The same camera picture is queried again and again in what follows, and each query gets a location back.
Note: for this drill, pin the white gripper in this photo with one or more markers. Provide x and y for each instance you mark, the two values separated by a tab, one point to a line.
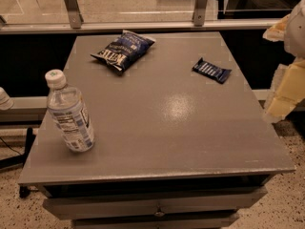
295	32

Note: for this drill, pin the blue chip bag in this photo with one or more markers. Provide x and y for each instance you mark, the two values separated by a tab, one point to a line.
123	51

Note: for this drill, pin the clear plastic water bottle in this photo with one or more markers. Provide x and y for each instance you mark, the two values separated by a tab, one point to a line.
69	112

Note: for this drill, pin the white bottle at left edge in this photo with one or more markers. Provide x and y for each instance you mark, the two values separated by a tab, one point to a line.
5	101

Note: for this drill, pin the blue candy bar wrapper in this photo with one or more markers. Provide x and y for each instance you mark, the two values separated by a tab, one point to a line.
211	71

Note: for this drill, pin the grey cabinet with drawers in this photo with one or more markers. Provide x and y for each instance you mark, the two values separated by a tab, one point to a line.
173	148

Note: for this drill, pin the right metal railing post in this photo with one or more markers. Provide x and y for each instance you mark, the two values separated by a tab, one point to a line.
199	12

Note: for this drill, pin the metal railing post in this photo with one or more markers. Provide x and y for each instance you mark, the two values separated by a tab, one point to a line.
199	12
75	17

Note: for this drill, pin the left metal railing post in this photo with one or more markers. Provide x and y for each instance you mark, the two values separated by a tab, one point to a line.
75	17

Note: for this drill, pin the horizontal metal rail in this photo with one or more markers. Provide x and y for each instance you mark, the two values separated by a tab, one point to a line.
212	25

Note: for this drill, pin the black stand with cable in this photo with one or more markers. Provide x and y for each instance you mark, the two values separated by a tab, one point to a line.
24	191

